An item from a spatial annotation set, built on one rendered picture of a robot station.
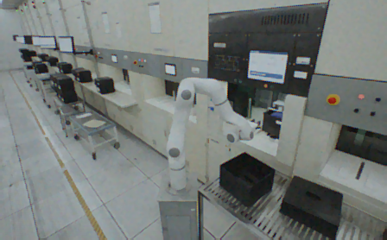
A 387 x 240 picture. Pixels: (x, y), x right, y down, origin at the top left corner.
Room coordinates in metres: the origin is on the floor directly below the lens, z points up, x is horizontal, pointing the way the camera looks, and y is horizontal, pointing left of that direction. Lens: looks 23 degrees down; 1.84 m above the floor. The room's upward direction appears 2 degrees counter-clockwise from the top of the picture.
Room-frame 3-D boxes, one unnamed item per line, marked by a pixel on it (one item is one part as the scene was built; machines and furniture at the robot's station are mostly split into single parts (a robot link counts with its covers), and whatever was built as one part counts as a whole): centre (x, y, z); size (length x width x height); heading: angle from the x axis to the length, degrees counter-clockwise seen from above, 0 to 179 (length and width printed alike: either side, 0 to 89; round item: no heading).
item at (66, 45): (3.77, 2.08, 1.59); 0.50 x 0.41 x 0.36; 134
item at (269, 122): (1.62, -0.78, 1.06); 0.24 x 0.20 x 0.32; 44
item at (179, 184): (1.14, 0.13, 0.85); 0.19 x 0.19 x 0.18
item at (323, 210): (0.91, -0.73, 0.83); 0.29 x 0.29 x 0.13; 50
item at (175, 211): (1.14, 0.13, 0.38); 0.28 x 0.28 x 0.76; 89
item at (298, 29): (1.83, -0.76, 0.98); 0.95 x 0.88 x 1.95; 134
